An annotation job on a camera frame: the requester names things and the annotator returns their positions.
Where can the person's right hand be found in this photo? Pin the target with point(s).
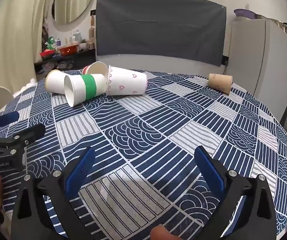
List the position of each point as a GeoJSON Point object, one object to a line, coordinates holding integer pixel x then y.
{"type": "Point", "coordinates": [160, 233]}

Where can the tall beige bottle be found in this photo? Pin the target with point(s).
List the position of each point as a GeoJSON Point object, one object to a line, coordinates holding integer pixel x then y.
{"type": "Point", "coordinates": [91, 31]}

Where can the red dish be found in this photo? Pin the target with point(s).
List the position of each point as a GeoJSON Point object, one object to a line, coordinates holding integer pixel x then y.
{"type": "Point", "coordinates": [47, 54]}

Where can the blue white patterned tablecloth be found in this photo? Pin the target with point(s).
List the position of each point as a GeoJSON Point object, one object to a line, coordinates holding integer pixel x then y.
{"type": "Point", "coordinates": [143, 130]}

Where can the white bottle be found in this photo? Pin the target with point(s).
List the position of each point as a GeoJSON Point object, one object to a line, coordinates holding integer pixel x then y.
{"type": "Point", "coordinates": [77, 36]}

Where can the round wall mirror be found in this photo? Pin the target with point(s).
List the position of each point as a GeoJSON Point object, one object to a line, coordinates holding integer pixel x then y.
{"type": "Point", "coordinates": [72, 3]}

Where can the white refrigerator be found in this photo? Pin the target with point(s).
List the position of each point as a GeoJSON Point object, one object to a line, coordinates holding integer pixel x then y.
{"type": "Point", "coordinates": [263, 65]}

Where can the purple basin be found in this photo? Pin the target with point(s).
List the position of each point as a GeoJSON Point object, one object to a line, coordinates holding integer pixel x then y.
{"type": "Point", "coordinates": [243, 14]}

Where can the white paper cup heart print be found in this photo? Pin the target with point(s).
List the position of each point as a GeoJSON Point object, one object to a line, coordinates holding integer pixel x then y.
{"type": "Point", "coordinates": [126, 81]}

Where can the white chair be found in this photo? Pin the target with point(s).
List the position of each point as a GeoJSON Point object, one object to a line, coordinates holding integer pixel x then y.
{"type": "Point", "coordinates": [1, 92]}

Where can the brown paper cup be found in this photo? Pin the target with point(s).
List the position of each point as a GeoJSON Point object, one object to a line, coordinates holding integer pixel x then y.
{"type": "Point", "coordinates": [220, 82]}

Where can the cream curtain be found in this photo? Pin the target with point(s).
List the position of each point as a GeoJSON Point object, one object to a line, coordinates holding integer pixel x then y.
{"type": "Point", "coordinates": [37, 22]}

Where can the white paper cup yellow rim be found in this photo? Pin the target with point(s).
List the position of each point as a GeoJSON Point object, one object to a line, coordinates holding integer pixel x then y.
{"type": "Point", "coordinates": [54, 82]}

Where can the black cabinet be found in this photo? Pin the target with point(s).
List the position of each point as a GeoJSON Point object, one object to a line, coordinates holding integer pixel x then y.
{"type": "Point", "coordinates": [81, 58]}

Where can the white paper cup green band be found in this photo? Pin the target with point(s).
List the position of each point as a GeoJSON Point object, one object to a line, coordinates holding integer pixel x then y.
{"type": "Point", "coordinates": [83, 89]}

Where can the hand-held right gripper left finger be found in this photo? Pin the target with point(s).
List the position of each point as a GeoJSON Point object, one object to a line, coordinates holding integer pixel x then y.
{"type": "Point", "coordinates": [81, 170]}

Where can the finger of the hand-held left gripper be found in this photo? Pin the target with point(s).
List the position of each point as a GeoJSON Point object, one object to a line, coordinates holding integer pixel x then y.
{"type": "Point", "coordinates": [6, 119]}
{"type": "Point", "coordinates": [32, 131]}

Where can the small potted plant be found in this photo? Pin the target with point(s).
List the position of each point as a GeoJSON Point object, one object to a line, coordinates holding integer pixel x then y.
{"type": "Point", "coordinates": [83, 44]}

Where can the red bowl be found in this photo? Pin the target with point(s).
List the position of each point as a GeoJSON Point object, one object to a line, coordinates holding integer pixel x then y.
{"type": "Point", "coordinates": [69, 49]}

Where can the white paper cup red rim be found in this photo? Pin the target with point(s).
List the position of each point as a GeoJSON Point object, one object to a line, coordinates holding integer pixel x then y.
{"type": "Point", "coordinates": [95, 69]}

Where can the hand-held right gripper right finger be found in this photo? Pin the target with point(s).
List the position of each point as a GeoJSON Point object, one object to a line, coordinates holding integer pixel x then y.
{"type": "Point", "coordinates": [209, 170]}

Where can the green toy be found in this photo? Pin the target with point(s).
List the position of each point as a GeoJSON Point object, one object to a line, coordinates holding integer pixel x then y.
{"type": "Point", "coordinates": [49, 43]}

